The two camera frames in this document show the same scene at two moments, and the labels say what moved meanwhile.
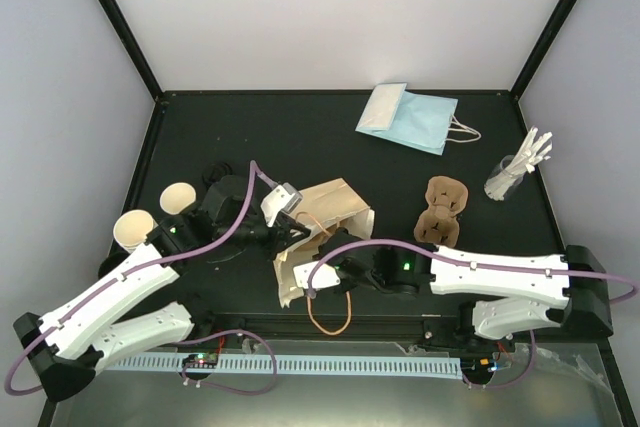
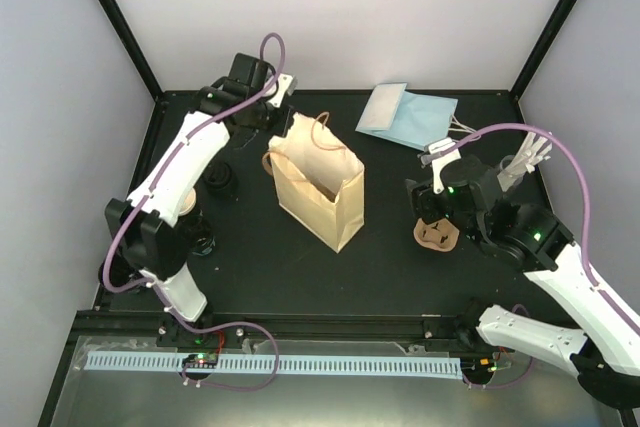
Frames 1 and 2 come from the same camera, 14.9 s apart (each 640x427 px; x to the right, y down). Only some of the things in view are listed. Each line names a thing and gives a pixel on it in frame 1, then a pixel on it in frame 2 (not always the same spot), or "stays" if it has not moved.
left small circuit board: [201, 361] stays
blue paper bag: [421, 120] stays
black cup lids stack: [214, 172] stays
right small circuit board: [472, 365] stays
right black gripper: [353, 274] → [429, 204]
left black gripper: [282, 235] → [281, 128]
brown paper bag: [323, 210] → [318, 181]
